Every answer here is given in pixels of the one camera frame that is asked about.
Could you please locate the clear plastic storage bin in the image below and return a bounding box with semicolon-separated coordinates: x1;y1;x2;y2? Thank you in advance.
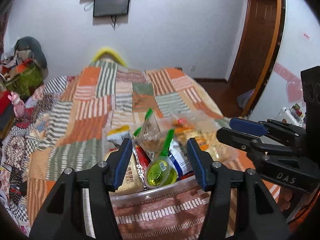
101;110;242;207

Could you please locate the purple label cracker pack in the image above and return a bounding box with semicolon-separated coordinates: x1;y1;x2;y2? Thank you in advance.
112;152;144;196

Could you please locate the blue white snack bag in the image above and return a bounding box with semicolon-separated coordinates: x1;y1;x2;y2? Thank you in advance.
168;140;193;178

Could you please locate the red snack bag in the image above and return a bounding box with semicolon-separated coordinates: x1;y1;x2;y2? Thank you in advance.
133;144;151;180

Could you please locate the yellow white snack bag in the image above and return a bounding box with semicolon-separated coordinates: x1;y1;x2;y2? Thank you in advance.
106;125;131;147

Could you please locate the clear green-edged pastry bag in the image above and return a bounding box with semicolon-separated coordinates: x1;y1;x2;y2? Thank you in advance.
133;108;175;160

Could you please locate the green jelly cup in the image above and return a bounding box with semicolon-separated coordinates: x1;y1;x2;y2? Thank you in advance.
144;156;178;189

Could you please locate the person's right hand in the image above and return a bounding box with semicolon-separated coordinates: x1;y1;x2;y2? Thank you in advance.
277;187;312;223

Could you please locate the brown wooden door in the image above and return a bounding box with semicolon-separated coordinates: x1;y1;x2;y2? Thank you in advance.
228;0;285;117

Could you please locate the checkered patterned blanket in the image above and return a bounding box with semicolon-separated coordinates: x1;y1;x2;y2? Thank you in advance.
1;76;75;235

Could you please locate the patchwork striped bed quilt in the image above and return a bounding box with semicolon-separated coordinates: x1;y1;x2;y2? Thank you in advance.
26;58;283;240

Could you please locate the dark blue box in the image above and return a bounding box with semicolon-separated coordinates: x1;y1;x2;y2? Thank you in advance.
0;105;15;137

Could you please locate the pink plush toy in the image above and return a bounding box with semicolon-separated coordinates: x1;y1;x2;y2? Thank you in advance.
8;91;25;119

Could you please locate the red box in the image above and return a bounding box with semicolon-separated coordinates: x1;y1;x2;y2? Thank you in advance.
0;90;11;115

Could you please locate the green printed bag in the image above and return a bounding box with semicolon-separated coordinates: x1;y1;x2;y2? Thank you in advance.
5;64;43;99

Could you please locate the yellow foam tube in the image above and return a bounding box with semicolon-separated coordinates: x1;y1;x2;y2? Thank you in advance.
92;47;127;67

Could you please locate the grey green long pillow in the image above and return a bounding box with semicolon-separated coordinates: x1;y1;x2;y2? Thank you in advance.
15;36;47;69

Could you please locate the white wall socket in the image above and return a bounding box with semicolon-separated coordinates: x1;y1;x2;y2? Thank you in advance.
190;65;196;72

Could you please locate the small black wall monitor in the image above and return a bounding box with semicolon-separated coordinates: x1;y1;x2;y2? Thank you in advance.
93;0;130;18

